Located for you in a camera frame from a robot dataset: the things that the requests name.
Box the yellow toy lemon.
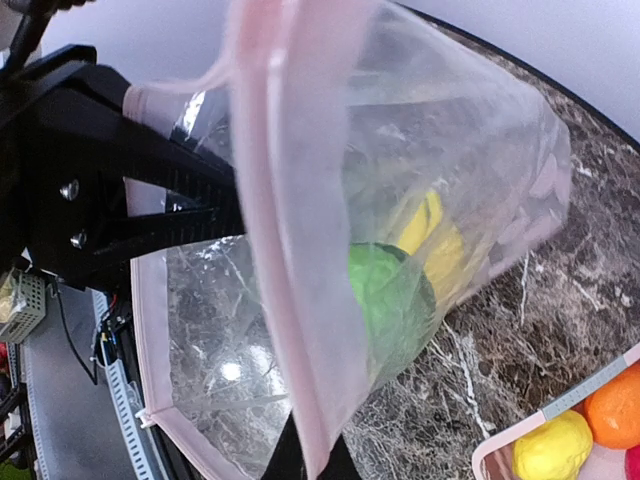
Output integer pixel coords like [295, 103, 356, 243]
[512, 410, 594, 480]

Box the red toy apple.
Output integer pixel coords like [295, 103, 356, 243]
[625, 445, 640, 480]

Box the yellow toy banana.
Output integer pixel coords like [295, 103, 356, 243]
[396, 190, 464, 305]

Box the pink plastic basket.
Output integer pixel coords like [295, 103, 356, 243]
[471, 345, 639, 479]

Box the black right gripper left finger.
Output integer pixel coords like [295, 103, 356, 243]
[261, 414, 307, 480]

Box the green toy watermelon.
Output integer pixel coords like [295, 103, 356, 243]
[348, 243, 437, 389]

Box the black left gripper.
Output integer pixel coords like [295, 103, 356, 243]
[1, 45, 245, 290]

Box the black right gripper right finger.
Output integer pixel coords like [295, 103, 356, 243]
[324, 436, 358, 480]

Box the orange toy fruit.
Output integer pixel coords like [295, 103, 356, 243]
[584, 364, 639, 450]

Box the white slotted cable duct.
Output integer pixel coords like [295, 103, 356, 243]
[91, 290, 169, 480]

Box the clear zip top bag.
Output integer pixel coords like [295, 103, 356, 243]
[123, 1, 571, 479]

